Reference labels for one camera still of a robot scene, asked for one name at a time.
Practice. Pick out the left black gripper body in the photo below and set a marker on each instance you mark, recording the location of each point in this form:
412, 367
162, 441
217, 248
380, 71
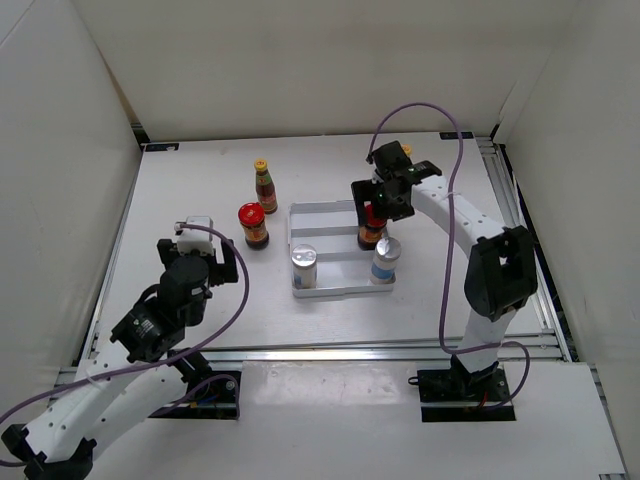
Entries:
167, 250

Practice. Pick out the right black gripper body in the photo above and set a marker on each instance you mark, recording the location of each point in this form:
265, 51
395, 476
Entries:
386, 206

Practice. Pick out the red-lid sauce jar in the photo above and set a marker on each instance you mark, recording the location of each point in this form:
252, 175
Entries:
372, 230
251, 217

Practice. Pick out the tall sauce bottle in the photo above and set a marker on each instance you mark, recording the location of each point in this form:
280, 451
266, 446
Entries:
265, 188
407, 149

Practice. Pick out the white silver-cap shaker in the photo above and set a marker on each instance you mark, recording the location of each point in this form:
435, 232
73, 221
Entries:
387, 252
304, 266

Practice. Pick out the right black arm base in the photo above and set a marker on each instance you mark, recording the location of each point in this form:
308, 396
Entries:
455, 395

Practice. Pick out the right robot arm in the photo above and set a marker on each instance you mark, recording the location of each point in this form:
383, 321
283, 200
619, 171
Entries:
501, 272

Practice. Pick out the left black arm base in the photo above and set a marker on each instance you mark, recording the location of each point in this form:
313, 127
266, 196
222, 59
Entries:
209, 394

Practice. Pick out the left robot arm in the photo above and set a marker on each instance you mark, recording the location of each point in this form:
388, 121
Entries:
140, 371

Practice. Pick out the white divided organizer tray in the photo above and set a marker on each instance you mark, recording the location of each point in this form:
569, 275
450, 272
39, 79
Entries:
342, 267

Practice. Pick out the right black corner label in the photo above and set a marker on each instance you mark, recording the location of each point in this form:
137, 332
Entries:
453, 135

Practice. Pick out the black corner label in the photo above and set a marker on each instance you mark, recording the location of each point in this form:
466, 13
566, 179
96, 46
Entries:
453, 135
162, 147

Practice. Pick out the left black corner label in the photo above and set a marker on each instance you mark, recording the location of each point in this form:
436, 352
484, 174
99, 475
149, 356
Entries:
162, 147

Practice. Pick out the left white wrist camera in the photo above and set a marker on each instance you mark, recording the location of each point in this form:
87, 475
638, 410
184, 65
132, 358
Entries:
194, 241

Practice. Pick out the aluminium frame rail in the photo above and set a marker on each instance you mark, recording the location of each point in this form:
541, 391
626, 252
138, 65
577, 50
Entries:
545, 347

